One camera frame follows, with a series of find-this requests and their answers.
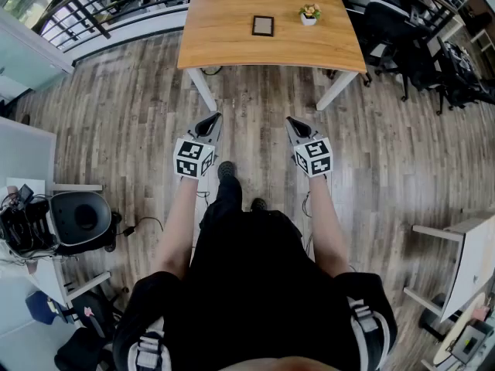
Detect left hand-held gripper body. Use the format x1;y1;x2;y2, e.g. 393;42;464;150
173;111;224;180

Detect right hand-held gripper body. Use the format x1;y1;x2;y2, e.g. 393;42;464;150
285;116;334;179

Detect black picture frame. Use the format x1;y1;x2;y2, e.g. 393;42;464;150
251;15;275;38

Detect person's left forearm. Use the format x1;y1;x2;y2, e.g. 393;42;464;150
149;176;200;282

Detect person's right forearm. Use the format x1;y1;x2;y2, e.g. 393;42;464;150
307;175;352;278

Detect person's left black shoe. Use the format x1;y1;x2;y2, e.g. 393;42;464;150
217;160;237;181

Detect white table leg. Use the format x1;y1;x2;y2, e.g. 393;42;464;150
316;70;359;111
187;67;218;112

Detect orange flowers in white pot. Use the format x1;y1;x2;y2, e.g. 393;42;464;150
298;2;323;27

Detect grey shell office chair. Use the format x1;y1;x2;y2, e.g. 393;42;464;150
49;190;118;254

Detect black office chair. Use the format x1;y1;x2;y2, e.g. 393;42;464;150
363;2;435;102
435;39;495;116

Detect person's black clothing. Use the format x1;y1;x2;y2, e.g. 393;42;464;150
111;175;399;371

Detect white desk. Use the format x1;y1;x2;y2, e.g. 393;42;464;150
0;116;113;371

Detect black electronic equipment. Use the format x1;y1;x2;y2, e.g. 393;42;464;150
0;183;53;260

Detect white table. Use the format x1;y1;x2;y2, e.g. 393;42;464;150
403;209;495;324

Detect glass partition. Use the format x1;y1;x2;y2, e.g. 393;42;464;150
0;8;75;92

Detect person's face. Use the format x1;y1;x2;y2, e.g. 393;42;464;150
220;356;341;371

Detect blue chair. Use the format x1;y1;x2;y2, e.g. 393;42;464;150
25;290;77;326

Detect round beige table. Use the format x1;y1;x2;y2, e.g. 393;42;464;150
432;291;489;367

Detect black swivel chair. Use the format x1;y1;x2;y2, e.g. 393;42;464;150
53;290;125;371

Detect grey device with screen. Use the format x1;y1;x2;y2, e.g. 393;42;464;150
450;324;487;364

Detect black power adapter with cable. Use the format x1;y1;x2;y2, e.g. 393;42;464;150
122;216;164;238

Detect person's left shoulder strap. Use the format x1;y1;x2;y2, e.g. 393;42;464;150
135;317;171;371

